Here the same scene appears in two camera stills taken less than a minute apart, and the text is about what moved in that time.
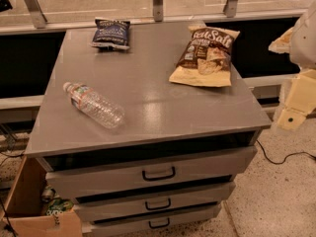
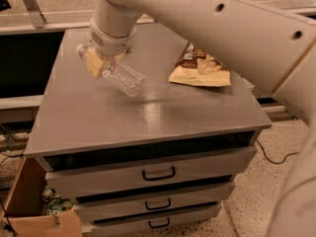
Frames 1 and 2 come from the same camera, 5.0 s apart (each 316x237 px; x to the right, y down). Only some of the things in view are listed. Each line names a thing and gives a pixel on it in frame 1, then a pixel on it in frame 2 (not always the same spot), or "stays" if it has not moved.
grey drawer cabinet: (177, 156) stays
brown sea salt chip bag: (206, 58) stays
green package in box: (58, 206) stays
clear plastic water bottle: (91, 103) -> (119, 73)
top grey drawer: (146, 173) stays
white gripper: (304, 41) -> (107, 45)
